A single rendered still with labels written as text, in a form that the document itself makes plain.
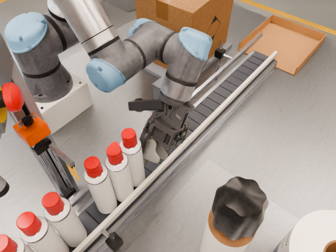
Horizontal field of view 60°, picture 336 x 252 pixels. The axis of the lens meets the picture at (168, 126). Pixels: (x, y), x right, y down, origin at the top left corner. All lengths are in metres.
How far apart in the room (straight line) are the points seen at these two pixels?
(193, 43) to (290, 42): 0.87
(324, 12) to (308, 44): 2.21
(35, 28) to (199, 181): 0.60
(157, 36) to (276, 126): 0.56
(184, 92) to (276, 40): 0.85
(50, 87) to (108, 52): 0.39
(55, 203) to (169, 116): 0.31
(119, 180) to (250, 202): 0.33
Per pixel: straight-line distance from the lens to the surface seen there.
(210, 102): 1.00
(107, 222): 0.74
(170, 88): 0.65
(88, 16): 0.60
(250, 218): 0.47
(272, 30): 1.50
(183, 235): 0.75
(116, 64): 0.60
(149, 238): 0.75
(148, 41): 0.66
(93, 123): 1.03
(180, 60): 0.63
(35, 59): 0.91
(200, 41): 0.62
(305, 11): 3.60
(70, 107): 1.03
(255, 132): 1.01
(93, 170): 0.61
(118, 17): 1.55
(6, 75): 0.49
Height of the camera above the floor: 1.59
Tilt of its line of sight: 50 degrees down
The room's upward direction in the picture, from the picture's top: straight up
